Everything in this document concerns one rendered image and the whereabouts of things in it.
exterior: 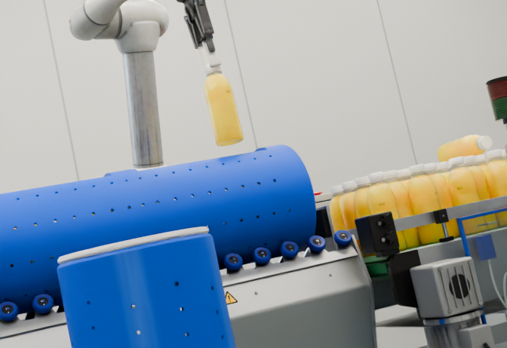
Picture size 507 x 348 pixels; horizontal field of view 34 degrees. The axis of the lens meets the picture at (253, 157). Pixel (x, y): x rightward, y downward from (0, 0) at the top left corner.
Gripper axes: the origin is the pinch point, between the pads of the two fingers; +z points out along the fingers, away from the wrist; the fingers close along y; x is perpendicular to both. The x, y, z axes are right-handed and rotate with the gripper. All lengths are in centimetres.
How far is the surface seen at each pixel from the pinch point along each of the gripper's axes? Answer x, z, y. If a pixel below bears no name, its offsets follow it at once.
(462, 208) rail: 48, 56, 10
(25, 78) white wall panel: -10, -92, -282
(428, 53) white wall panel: 268, -56, -305
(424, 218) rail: 37, 56, 11
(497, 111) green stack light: 56, 37, 27
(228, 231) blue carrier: -11.3, 44.2, 6.0
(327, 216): 19, 47, -4
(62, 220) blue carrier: -48, 32, 9
